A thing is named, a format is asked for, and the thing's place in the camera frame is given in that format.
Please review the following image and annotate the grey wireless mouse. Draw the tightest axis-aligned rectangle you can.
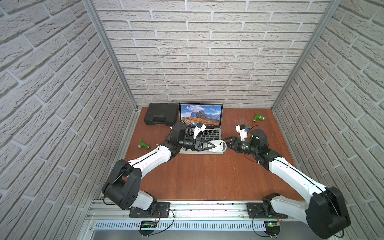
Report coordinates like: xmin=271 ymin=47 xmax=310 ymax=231
xmin=208 ymin=140 xmax=227 ymax=155

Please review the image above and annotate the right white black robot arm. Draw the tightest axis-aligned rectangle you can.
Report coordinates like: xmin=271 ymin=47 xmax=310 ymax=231
xmin=224 ymin=130 xmax=351 ymax=239

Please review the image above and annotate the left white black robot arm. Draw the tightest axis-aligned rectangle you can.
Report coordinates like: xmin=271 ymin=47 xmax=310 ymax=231
xmin=102 ymin=122 xmax=226 ymax=216

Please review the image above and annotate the silver open laptop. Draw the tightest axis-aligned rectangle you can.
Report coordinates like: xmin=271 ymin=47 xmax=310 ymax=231
xmin=179 ymin=103 xmax=223 ymax=155

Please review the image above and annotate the green toy drill right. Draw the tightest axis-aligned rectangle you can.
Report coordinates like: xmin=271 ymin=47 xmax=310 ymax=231
xmin=253 ymin=113 xmax=265 ymax=123

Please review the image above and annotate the green toy drill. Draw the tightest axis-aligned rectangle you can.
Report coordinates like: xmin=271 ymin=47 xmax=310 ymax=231
xmin=253 ymin=113 xmax=265 ymax=123
xmin=138 ymin=139 xmax=151 ymax=149

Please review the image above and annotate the black plastic tool case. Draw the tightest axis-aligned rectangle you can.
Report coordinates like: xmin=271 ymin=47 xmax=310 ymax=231
xmin=144 ymin=103 xmax=179 ymax=127

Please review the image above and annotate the green toy drill left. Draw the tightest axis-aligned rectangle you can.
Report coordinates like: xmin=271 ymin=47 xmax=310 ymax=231
xmin=138 ymin=139 xmax=151 ymax=149

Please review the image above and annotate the right controller board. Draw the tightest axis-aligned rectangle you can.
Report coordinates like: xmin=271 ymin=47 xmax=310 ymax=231
xmin=264 ymin=221 xmax=281 ymax=238

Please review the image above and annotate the controller board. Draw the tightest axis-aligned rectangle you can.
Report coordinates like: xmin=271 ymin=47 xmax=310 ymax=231
xmin=139 ymin=221 xmax=158 ymax=237
xmin=264 ymin=221 xmax=281 ymax=238

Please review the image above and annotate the left controller board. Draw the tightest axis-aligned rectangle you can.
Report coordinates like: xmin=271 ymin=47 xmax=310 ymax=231
xmin=139 ymin=221 xmax=158 ymax=237

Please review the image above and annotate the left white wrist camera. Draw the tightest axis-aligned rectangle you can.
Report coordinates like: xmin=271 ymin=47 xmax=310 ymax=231
xmin=193 ymin=122 xmax=207 ymax=139

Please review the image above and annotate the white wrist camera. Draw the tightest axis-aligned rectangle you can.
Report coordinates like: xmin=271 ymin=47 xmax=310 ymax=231
xmin=193 ymin=122 xmax=207 ymax=139
xmin=236 ymin=124 xmax=249 ymax=141

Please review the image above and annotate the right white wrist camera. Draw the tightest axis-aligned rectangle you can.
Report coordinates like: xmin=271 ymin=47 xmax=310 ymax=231
xmin=236 ymin=124 xmax=249 ymax=141

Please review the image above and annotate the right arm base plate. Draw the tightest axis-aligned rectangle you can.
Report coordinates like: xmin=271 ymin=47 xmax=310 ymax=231
xmin=246 ymin=202 xmax=288 ymax=219

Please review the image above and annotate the aluminium front rail frame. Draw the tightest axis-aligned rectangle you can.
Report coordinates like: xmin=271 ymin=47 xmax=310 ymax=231
xmin=84 ymin=200 xmax=308 ymax=233

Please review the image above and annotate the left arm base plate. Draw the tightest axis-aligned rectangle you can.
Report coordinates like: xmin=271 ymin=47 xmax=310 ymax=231
xmin=129 ymin=202 xmax=171 ymax=218

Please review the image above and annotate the right aluminium corner post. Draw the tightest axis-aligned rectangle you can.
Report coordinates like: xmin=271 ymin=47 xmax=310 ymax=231
xmin=271 ymin=0 xmax=342 ymax=112

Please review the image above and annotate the aluminium corner post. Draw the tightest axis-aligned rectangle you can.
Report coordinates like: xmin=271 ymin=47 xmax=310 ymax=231
xmin=271 ymin=0 xmax=342 ymax=112
xmin=83 ymin=0 xmax=139 ymax=112

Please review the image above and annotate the left aluminium corner post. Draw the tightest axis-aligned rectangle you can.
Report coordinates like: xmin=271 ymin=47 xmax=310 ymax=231
xmin=83 ymin=0 xmax=139 ymax=112

